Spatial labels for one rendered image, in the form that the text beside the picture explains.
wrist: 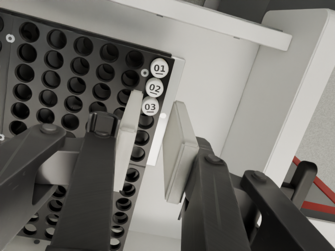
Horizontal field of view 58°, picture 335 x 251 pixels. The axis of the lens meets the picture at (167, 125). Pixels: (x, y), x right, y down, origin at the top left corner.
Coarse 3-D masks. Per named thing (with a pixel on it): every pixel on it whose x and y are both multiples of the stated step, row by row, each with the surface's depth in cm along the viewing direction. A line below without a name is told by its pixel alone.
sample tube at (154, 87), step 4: (148, 80) 22; (152, 80) 21; (156, 80) 21; (160, 80) 22; (148, 84) 21; (152, 84) 21; (156, 84) 21; (160, 84) 21; (148, 88) 21; (152, 88) 21; (156, 88) 21; (160, 88) 21; (148, 92) 21; (152, 92) 21; (156, 92) 21; (160, 92) 21; (152, 96) 21; (156, 96) 21
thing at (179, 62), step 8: (176, 56) 27; (176, 64) 27; (184, 64) 27; (176, 72) 27; (176, 80) 27; (168, 88) 27; (176, 88) 28; (168, 96) 28; (168, 104) 28; (168, 112) 28; (160, 120) 28; (160, 128) 29; (160, 136) 29; (152, 144) 29; (160, 144) 29; (152, 152) 30; (152, 160) 30
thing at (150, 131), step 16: (144, 80) 22; (144, 96) 22; (160, 96) 22; (160, 112) 23; (144, 128) 23; (144, 144) 24; (144, 160) 24; (128, 192) 26; (128, 208) 26; (112, 224) 26; (128, 224) 26
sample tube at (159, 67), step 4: (156, 60) 20; (160, 60) 20; (164, 60) 21; (152, 64) 20; (156, 64) 20; (160, 64) 20; (164, 64) 20; (152, 68) 20; (156, 68) 20; (160, 68) 20; (164, 68) 20; (152, 72) 20; (156, 72) 20; (160, 72) 20; (164, 72) 20; (156, 76) 21; (160, 76) 21; (164, 76) 21
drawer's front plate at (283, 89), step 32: (288, 32) 23; (320, 32) 19; (256, 64) 28; (288, 64) 22; (320, 64) 19; (256, 96) 26; (288, 96) 21; (320, 96) 20; (256, 128) 25; (288, 128) 21; (224, 160) 30; (256, 160) 23; (288, 160) 22
